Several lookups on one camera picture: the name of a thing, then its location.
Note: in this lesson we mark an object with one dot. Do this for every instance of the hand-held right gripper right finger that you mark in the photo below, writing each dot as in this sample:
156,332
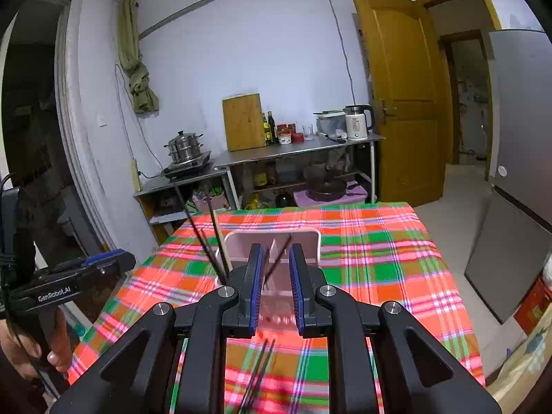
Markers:
295,289

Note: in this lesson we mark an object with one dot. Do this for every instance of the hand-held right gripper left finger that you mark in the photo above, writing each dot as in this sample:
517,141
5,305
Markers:
258,289

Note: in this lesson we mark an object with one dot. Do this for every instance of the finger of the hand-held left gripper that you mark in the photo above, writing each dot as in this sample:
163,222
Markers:
103,259
56,295

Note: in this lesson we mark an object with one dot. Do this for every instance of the pink plastic utensil basket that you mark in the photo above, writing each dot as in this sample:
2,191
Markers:
276,306

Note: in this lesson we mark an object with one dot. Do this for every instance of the wooden chopstick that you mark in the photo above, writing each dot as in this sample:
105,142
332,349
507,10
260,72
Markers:
222,241

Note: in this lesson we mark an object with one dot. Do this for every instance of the person's left forearm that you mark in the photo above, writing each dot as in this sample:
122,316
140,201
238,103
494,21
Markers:
17,396

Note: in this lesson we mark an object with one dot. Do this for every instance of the person's left hand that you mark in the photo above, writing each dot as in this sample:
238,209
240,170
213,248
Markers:
58,353

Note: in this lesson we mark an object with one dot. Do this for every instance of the colourful plaid tablecloth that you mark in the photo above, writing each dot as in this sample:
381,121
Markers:
371,267

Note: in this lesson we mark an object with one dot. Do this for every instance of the beige power strip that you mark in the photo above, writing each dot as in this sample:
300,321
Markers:
136,177

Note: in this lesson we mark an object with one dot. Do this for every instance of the low steel kitchen table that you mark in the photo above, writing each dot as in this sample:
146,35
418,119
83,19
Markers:
172,185

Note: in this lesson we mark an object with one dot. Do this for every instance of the black frying pan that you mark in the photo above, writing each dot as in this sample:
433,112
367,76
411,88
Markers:
327,187

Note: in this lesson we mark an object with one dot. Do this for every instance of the black induction cooker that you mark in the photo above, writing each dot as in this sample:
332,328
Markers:
187,168

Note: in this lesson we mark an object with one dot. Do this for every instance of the steel steamer pot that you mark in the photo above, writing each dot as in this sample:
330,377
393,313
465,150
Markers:
184,146

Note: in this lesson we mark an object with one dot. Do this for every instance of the tall steel kitchen table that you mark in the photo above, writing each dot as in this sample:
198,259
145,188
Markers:
302,149

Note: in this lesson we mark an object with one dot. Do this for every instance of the small red tin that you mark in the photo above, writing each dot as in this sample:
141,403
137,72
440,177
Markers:
297,137

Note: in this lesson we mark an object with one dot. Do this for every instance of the red lid jar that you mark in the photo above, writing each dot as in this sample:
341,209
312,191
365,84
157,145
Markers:
283,136

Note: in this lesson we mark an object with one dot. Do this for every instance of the clear glass cup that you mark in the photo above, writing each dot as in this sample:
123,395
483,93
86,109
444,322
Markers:
308,133

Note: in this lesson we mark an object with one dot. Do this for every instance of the green oil bottle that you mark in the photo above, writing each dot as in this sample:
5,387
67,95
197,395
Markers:
266,131

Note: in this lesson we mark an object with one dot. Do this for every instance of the dark oil bottle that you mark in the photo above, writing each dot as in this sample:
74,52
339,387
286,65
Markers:
271,129

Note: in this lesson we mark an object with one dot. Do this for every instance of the bamboo cutting board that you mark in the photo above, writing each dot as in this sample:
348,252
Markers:
243,123

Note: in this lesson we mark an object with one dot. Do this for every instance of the white electric kettle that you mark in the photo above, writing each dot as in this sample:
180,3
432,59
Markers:
357,125

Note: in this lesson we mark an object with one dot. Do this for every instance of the green knotted curtain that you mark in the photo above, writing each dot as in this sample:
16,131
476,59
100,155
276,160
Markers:
133,64

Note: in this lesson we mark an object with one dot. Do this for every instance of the yellow wooden door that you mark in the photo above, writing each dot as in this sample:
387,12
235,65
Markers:
405,95

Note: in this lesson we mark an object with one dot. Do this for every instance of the red cardboard box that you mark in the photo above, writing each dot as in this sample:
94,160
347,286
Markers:
534,306

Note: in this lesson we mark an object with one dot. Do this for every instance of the grey refrigerator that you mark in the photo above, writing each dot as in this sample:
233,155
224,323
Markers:
517,159

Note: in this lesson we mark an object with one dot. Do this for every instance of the white wall switch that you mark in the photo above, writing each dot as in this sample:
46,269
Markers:
102,120

